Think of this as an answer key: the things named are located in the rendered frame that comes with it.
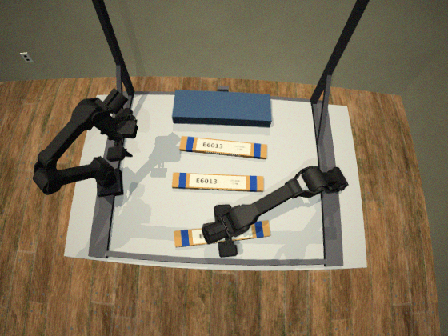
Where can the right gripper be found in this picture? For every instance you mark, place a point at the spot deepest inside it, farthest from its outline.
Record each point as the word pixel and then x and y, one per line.
pixel 118 152

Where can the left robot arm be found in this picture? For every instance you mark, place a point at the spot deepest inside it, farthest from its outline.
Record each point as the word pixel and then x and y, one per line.
pixel 241 217

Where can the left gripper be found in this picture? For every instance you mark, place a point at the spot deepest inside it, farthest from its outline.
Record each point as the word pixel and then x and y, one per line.
pixel 226 248

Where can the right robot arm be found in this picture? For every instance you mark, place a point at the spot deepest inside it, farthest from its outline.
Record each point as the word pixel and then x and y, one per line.
pixel 85 115

